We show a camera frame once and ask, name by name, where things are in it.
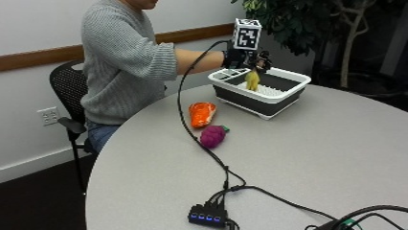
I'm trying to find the white wall outlet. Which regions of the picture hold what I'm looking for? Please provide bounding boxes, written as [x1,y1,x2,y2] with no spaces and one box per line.
[36,105,61,127]

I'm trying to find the yellow plush banana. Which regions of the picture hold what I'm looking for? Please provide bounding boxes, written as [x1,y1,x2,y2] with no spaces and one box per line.
[243,68,262,92]

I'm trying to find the white and grey dish rack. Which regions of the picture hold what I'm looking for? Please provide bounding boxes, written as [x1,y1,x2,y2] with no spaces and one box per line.
[206,66,312,121]

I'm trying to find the black usb hub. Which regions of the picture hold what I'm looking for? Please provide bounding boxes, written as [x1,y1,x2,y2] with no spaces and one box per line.
[187,203,230,229]

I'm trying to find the wooden wall rail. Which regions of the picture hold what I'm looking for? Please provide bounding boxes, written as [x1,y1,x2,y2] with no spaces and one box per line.
[0,22,235,73]

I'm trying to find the orange plush carrot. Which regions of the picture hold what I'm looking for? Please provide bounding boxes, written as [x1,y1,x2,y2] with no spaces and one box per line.
[187,102,218,129]

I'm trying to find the white marker cube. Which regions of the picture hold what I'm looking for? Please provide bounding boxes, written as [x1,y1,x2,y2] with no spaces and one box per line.
[231,17,263,51]

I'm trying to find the the person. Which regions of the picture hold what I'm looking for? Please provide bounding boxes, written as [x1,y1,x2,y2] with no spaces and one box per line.
[78,0,226,153]

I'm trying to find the black mesh office chair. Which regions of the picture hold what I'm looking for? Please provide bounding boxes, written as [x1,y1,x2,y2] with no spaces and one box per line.
[48,58,99,195]

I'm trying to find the indoor potted tree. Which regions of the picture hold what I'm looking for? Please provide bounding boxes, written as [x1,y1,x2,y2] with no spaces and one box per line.
[231,0,408,97]

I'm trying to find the purple plush grapes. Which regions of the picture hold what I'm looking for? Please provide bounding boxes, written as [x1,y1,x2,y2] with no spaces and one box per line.
[199,125,231,150]

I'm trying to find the black glove cable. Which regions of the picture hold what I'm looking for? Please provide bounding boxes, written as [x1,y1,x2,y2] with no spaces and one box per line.
[175,39,247,193]

